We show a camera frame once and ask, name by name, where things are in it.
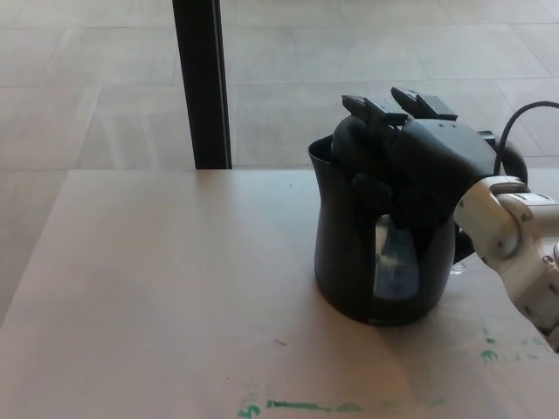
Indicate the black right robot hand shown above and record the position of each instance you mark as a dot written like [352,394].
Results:
[436,148]

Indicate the black electric kettle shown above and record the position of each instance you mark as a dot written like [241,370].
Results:
[340,244]

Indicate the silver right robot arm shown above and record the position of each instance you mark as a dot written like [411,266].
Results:
[502,218]

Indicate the black vertical post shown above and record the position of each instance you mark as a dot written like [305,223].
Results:
[201,87]

